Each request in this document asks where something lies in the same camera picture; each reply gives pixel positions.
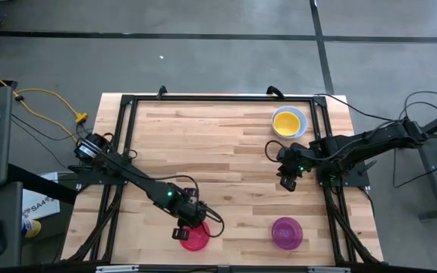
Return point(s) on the small black clamp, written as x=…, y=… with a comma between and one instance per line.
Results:
x=161, y=91

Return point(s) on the red translucent plastic bowl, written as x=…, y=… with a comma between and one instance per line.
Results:
x=197, y=240

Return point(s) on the yellow plastic bowl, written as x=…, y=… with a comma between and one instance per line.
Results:
x=287, y=124

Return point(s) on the black diagonal bar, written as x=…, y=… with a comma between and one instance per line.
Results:
x=40, y=184

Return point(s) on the silver aluminium extrusion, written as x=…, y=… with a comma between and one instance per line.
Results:
x=328, y=270
x=116, y=269

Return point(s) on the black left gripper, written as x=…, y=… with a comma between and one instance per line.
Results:
x=192, y=214

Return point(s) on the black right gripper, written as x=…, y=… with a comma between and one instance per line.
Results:
x=292, y=161

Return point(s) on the yellow round item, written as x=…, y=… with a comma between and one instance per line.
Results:
x=33, y=228

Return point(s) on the purple translucent plastic bowl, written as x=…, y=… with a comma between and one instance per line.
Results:
x=287, y=233

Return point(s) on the white printed paper sheet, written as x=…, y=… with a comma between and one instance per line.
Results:
x=36, y=208

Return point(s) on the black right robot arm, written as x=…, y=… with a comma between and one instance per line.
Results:
x=374, y=142

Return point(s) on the large black clamp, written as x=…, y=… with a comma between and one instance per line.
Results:
x=275, y=91

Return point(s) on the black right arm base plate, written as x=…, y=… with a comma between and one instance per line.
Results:
x=355, y=178

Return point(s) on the white bowl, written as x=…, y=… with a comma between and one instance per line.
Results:
x=290, y=108

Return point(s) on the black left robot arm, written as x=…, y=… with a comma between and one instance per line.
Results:
x=135, y=176

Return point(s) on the black metal table frame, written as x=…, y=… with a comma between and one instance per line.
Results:
x=222, y=98

